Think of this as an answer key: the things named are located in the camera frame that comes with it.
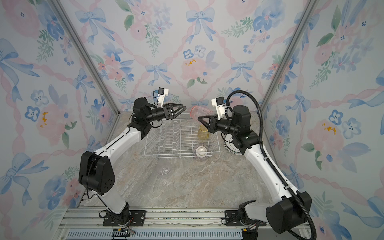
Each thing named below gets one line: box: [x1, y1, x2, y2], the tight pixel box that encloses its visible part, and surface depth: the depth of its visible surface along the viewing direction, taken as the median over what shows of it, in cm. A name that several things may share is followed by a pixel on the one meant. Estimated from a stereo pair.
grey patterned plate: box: [224, 133, 243, 156], surface depth 99 cm
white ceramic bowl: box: [193, 143, 211, 162], surface depth 92 cm
